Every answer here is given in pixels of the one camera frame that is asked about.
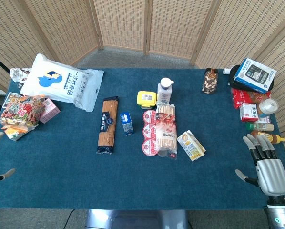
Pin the postcard picture card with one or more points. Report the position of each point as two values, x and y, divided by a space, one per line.
8 99

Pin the white small bottle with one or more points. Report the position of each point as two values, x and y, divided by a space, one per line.
227 71

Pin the green cap seasoning bottle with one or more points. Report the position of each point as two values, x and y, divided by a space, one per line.
260 127

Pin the yellow white biscuit box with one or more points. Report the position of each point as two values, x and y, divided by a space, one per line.
191 145

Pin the black tray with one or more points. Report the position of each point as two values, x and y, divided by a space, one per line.
235 82

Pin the blue white calculator box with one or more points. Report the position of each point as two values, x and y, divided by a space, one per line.
255 75

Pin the red cup stack pack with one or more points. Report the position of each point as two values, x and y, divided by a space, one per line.
149 132

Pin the pink small box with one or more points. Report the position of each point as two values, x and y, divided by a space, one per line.
49 111

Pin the large white plastic bag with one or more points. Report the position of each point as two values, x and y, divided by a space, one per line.
61 82

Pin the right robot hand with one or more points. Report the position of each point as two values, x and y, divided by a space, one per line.
268 167

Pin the white printed wrapper packet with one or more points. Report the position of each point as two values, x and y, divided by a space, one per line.
18 74

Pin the colourful snack bag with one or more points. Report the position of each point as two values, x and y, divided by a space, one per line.
22 111

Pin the la sicilia spaghetti packet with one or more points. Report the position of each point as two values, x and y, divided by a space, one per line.
106 125

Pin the blue table mat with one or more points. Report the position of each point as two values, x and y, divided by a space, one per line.
68 176

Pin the orange white snack packet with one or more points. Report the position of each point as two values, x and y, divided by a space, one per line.
13 133

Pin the red white small box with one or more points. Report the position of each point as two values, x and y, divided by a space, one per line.
248 113

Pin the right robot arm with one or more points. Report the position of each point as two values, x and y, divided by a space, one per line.
280 212

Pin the wafer stick pack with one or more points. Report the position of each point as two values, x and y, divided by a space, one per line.
166 130

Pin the red snack bag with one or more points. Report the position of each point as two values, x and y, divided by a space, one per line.
242 96

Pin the yellow lidded container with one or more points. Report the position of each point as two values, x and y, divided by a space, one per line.
146 98

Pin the white lotion pump bottle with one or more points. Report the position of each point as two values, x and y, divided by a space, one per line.
165 91

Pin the yellow cap sauce bottle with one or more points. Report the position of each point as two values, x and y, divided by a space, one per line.
270 137

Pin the small blue milk carton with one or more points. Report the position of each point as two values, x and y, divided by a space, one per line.
126 123

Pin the brown chocolate snack bag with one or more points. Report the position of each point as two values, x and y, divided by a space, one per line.
209 82

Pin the bamboo folding screen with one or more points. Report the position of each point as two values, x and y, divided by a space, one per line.
123 23

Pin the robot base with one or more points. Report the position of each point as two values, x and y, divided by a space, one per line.
137 219

